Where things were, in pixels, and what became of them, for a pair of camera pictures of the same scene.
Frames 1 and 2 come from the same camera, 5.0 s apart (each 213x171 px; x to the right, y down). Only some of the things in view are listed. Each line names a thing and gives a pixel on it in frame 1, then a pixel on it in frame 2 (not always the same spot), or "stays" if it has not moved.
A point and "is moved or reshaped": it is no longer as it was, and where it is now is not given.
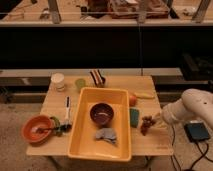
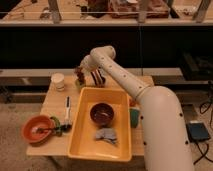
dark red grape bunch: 147,122 is moved or reshaped
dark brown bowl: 101,113 stays
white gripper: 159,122 → 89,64
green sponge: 134,117 stays
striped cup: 97,77 stays
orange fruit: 132,100 stays
